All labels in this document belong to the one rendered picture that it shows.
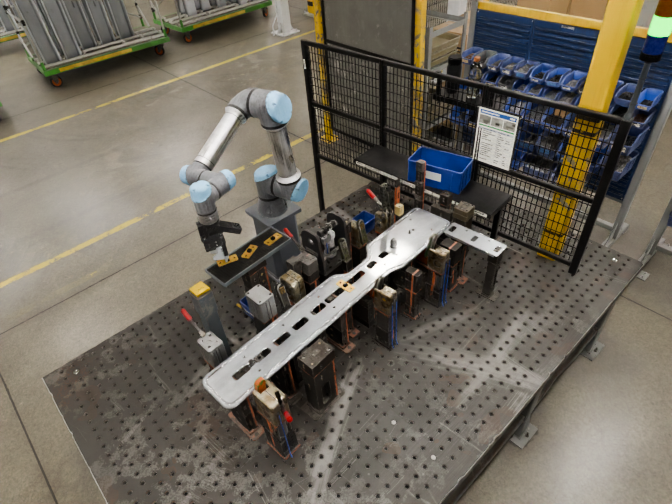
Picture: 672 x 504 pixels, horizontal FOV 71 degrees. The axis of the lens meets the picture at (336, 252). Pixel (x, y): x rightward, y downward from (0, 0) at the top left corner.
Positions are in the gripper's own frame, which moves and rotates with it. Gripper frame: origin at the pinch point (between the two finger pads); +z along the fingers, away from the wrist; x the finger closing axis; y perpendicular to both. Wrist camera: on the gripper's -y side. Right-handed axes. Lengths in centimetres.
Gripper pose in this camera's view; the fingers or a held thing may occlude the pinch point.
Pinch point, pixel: (226, 257)
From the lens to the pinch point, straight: 196.5
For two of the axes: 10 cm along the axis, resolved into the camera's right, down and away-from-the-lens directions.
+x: 4.5, 5.7, -6.9
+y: -8.9, 3.4, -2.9
